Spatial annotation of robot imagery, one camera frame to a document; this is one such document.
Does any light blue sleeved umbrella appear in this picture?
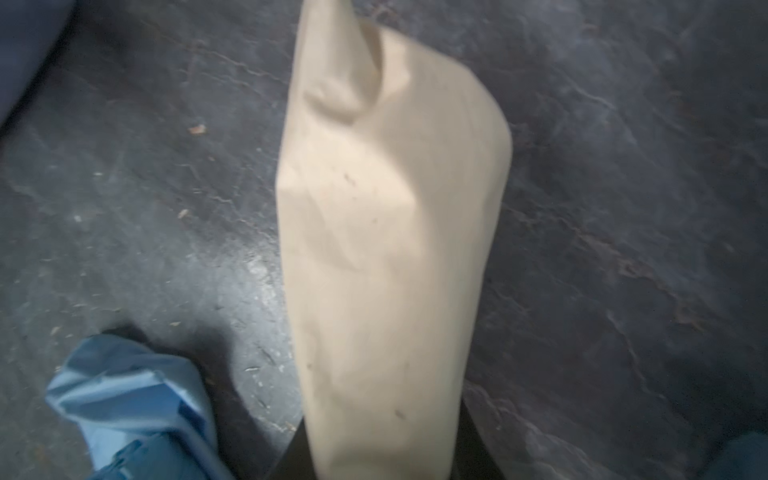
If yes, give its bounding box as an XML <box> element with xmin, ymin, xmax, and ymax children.
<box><xmin>46</xmin><ymin>334</ymin><xmax>233</xmax><ymax>479</ymax></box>

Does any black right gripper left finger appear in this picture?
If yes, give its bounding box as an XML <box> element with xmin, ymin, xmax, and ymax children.
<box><xmin>266</xmin><ymin>420</ymin><xmax>317</xmax><ymax>480</ymax></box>

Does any small blue sleeved umbrella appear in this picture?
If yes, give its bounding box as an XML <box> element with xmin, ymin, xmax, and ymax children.
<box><xmin>1</xmin><ymin>0</ymin><xmax>75</xmax><ymax>124</ymax></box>

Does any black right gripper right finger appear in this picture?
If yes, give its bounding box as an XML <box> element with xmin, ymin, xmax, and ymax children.
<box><xmin>452</xmin><ymin>401</ymin><xmax>505</xmax><ymax>480</ymax></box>

